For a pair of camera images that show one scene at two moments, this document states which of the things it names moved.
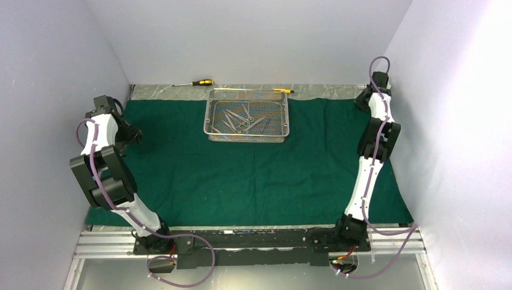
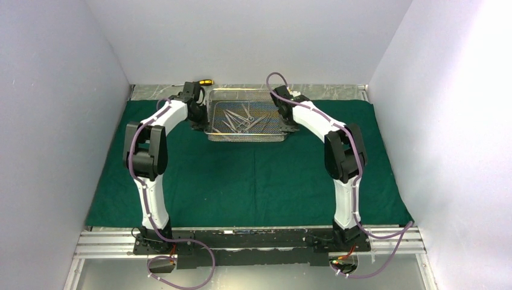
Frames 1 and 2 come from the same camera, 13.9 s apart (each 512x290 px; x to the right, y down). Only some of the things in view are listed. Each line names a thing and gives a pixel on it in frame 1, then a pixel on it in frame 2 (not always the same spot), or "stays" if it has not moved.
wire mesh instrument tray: (250, 115) stays
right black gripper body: (361, 101) → (288, 124)
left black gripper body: (130, 136) → (199, 121)
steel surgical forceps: (233, 128) stays
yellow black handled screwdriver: (198, 83) stays
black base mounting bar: (209, 248) stays
